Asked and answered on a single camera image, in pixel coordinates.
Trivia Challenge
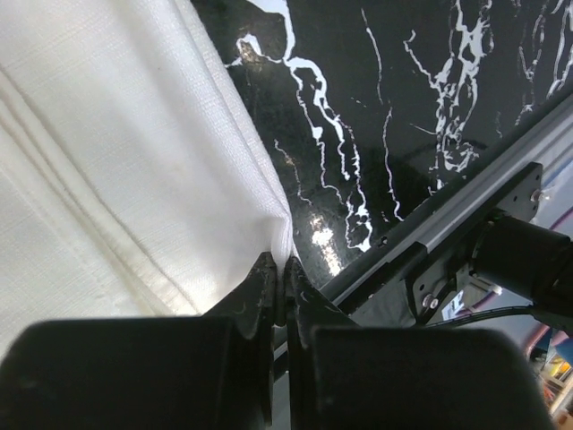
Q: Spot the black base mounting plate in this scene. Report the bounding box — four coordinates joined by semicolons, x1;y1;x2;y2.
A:
339;162;543;327

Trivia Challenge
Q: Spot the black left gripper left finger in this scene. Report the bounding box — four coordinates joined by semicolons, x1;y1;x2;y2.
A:
206;252;277;426

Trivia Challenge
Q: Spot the white cloth napkin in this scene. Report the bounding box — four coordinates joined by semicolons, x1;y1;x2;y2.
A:
1;1;294;349

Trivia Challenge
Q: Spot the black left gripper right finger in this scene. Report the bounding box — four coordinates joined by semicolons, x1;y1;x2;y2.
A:
284;256;356;426

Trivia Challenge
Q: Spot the black marble pattern mat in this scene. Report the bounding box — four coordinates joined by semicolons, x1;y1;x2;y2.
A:
194;1;572;285

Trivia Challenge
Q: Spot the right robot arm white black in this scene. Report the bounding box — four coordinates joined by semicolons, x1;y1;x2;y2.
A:
405;212;572;332

